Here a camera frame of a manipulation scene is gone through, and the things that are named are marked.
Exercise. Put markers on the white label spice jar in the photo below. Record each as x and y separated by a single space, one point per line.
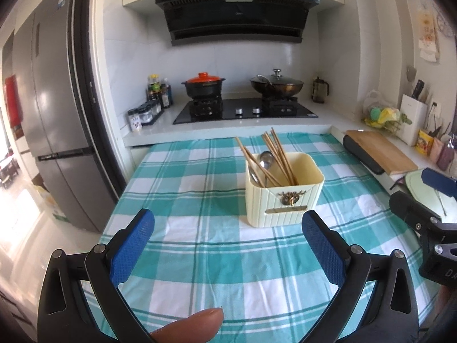
134 120

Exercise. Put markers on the person left hand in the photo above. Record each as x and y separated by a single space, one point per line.
199 327

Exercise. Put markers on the red fire extinguisher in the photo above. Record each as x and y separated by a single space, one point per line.
12 102

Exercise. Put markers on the black cushioned counter edge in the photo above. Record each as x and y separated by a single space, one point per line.
358 152

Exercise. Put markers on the teal plaid tablecloth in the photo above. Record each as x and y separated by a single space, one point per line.
203 253

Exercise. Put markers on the large steel spoon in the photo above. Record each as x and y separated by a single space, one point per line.
254 178

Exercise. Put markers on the wok with glass lid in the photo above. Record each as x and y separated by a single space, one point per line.
276 85

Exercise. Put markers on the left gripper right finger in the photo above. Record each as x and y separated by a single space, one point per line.
391 314

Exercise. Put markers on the sauce bottles group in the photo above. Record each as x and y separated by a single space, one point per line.
159 89

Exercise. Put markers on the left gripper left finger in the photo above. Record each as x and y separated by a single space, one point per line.
64 314

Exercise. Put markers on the yellow snack packet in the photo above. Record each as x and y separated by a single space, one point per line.
424 142

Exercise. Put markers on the wooden cutting board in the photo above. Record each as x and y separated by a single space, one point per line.
385 153

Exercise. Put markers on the cream plastic utensil holder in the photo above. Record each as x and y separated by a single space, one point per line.
286 204

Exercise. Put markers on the grey double door refrigerator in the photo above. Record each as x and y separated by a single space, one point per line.
62 123

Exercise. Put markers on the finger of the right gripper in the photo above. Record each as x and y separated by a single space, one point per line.
440 182

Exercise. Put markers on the dark glass french press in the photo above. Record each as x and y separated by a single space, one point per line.
320 90

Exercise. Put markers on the black gas cooktop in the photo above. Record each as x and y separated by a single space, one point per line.
217 109

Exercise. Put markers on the white knife block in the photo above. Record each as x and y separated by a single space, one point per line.
415 112

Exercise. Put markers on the black range hood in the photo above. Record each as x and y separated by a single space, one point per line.
195 21

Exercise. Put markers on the black clay pot orange lid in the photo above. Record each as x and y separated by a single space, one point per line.
204 85

